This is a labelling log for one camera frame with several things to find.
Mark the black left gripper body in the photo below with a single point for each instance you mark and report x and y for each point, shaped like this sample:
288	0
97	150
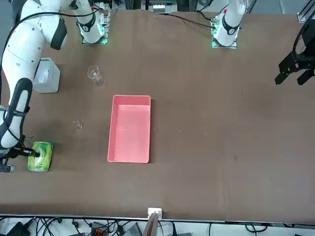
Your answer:
310	37

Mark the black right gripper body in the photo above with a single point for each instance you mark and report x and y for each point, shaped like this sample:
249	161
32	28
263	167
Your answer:
6	152

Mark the small glass beaker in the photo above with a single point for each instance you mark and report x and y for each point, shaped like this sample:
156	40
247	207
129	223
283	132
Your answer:
78	125

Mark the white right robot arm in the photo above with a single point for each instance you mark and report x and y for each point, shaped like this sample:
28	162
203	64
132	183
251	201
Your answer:
22	49

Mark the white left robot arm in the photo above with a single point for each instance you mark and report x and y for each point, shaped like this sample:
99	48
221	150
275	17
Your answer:
229	27

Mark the green tissue pack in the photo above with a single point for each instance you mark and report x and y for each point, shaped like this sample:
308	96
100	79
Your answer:
44	162

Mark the white lidded trash bin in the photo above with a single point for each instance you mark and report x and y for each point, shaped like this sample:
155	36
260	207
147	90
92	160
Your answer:
49	81

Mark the large glass beaker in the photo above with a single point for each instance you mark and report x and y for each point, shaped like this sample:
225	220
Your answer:
93	72

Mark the pink plastic container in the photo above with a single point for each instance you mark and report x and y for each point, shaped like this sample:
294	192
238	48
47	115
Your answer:
130	135

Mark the aluminium corner profile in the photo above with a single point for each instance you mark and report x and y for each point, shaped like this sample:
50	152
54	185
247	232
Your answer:
302	16

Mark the black power adapter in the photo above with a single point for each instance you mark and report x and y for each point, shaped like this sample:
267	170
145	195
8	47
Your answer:
17	229

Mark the black device with red parts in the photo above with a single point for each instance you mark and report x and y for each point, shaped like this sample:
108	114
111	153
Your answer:
99	229

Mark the dark grey power box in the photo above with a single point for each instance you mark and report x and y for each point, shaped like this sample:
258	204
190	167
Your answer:
134	229

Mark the white terminal block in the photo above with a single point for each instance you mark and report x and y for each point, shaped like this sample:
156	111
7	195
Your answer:
158	7

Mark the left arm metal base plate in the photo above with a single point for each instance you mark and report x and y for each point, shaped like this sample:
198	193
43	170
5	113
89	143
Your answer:
213	29

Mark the aluminium frame post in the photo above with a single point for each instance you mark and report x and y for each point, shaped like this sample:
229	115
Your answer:
155	212

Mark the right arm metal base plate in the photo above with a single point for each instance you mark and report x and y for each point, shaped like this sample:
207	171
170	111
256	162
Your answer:
104	29

